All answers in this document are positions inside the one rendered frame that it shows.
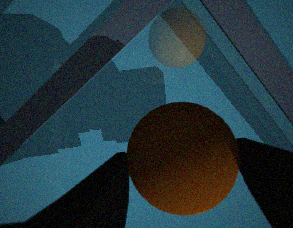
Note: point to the brown ball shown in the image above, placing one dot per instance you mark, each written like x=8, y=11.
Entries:
x=183, y=158

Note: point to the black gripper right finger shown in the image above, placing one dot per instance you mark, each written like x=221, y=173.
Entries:
x=268, y=174

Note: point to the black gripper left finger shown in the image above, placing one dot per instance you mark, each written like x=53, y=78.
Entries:
x=99, y=201

